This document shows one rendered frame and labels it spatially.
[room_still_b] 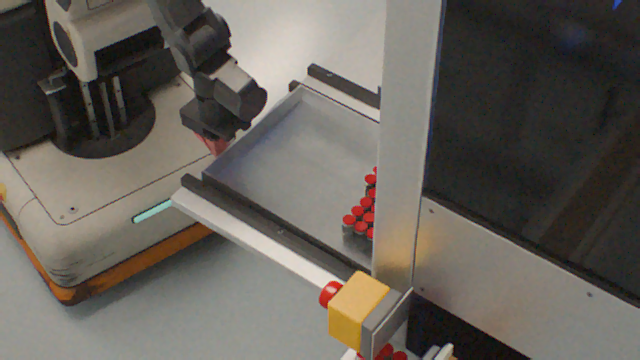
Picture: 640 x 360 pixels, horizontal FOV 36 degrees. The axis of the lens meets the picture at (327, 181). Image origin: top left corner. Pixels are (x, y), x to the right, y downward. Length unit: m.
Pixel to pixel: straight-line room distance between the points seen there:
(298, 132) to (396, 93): 0.63
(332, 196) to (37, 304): 1.23
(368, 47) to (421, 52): 0.85
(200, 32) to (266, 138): 0.32
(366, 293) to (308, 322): 1.23
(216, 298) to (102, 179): 0.42
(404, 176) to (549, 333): 0.26
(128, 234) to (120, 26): 0.58
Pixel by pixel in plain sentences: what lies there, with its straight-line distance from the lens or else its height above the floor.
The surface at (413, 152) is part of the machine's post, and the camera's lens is 1.14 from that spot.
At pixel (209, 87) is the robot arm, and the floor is 1.08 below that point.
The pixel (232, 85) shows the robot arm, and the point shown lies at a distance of 1.45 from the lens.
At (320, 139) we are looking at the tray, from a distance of 1.70.
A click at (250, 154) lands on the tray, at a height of 0.88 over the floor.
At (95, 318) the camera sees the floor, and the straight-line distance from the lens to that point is 2.60.
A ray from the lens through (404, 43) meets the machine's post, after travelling 1.05.
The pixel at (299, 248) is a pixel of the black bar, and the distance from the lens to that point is 1.52.
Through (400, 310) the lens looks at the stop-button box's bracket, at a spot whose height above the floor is 1.01.
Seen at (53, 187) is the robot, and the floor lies 0.28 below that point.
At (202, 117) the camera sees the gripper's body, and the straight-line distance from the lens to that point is 1.56.
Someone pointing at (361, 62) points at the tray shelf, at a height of 0.88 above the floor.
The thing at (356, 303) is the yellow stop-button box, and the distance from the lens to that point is 1.29.
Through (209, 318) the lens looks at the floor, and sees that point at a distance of 2.55.
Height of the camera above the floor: 2.08
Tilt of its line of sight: 47 degrees down
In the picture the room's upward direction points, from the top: straight up
